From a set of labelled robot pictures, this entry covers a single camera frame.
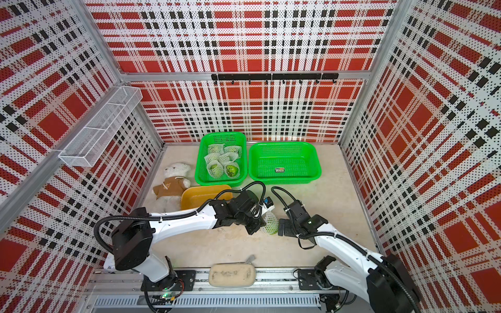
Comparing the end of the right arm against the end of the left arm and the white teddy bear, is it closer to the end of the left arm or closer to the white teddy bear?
the end of the left arm

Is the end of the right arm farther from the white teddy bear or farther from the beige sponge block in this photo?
the white teddy bear

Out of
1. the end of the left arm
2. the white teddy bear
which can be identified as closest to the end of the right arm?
the end of the left arm

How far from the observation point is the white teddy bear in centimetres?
89
